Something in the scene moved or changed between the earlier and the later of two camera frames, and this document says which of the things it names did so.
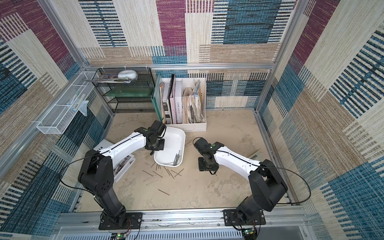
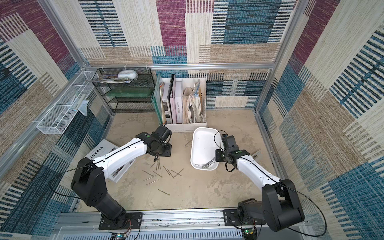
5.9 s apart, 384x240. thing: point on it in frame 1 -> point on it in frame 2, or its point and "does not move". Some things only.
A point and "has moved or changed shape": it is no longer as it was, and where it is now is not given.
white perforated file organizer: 184,103 does not move
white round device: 131,74 does not move
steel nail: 164,192 does not move
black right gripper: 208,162 -> 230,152
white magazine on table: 120,168 does not move
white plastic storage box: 173,155 -> 204,142
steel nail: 178,174 does not move
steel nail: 176,159 has moved or changed shape
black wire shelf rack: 133,88 does not move
